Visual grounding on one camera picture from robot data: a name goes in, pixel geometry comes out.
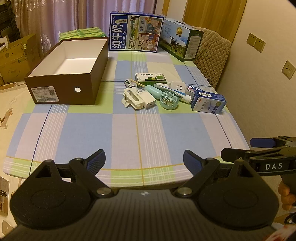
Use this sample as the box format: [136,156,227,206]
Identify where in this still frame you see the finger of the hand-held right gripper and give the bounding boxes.
[221,148,255,163]
[250,137,287,148]

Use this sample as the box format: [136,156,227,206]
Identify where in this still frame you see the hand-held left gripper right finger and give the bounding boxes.
[175,150,256,198]

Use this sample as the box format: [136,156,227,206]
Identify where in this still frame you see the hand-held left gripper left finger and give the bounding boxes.
[35,149,113,198]

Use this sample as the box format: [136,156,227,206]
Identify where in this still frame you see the white and blue toothpaste tube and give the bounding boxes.
[159,86,192,103]

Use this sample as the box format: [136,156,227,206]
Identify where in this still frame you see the brown cardboard shoe box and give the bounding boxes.
[24,38,109,105]

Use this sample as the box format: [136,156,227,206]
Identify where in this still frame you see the green medicine box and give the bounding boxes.
[135,72,167,88]

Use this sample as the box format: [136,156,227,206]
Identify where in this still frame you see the person's right hand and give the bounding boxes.
[278,180,296,212]

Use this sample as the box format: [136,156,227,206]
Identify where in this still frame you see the checkered tablecloth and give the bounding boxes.
[3,50,251,188]

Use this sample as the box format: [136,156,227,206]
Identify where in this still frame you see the blue and white medicine box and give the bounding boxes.
[191,89,226,115]

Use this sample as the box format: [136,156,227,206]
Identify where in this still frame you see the teal handheld fan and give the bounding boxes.
[144,85,180,109]

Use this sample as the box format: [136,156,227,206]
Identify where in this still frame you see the white and red medicine box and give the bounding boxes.
[186,84,216,96]

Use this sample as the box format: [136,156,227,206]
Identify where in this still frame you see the white plastic clip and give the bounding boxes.
[121,88,145,110]

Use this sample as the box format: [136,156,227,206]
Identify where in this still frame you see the white charger block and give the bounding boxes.
[139,90,156,109]

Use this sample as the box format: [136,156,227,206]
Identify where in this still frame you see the white socket adapter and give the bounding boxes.
[171,81,186,92]

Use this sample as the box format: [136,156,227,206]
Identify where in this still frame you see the printed paper card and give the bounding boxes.
[0,176,10,212]

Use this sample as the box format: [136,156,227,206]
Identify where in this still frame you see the chair with quilted cover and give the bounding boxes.
[194,28,232,90]

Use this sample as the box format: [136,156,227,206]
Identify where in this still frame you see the green landscape milk carton box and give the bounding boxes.
[158,18,204,62]

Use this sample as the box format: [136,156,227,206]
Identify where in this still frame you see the blue milk carton box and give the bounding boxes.
[109,11,164,53]

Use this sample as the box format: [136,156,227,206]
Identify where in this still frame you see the tan cardboard shipping box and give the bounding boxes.
[0,34,44,85]

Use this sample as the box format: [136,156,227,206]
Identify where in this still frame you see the green tissue pack bundle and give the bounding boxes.
[59,27,107,42]

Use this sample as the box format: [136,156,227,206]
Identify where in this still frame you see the ochre curtain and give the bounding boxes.
[184,0,248,40]

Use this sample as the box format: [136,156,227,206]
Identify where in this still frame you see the mauve patterned curtain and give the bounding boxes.
[11,0,155,47]

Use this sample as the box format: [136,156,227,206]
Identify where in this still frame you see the black plastic crates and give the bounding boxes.
[0,2,16,42]

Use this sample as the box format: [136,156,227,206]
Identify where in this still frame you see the beige wall socket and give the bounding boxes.
[254,37,266,52]
[246,33,257,48]
[282,61,296,80]

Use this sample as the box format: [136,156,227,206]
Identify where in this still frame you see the beige cord strap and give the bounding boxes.
[129,79,147,87]

